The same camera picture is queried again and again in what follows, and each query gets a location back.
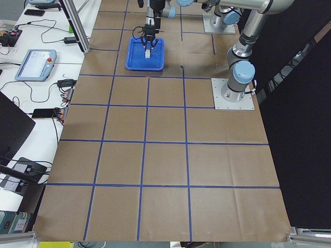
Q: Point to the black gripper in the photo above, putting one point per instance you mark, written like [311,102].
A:
[149,30]

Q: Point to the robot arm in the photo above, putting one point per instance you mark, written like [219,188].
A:
[241,70]
[155,11]

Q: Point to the blue plastic tray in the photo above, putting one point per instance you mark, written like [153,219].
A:
[137,60]

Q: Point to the black power adapter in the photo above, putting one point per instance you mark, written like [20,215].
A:
[69,40]

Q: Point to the teach pendant with screen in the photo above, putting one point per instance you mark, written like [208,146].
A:
[36,65]

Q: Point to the black smartphone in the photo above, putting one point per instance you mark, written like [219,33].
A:
[43,113]

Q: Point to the black monitor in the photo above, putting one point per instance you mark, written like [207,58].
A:
[16,126]

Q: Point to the aluminium frame post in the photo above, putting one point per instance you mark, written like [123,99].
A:
[75,24]

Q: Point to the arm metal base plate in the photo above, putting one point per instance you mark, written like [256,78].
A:
[226,99]
[215,25]

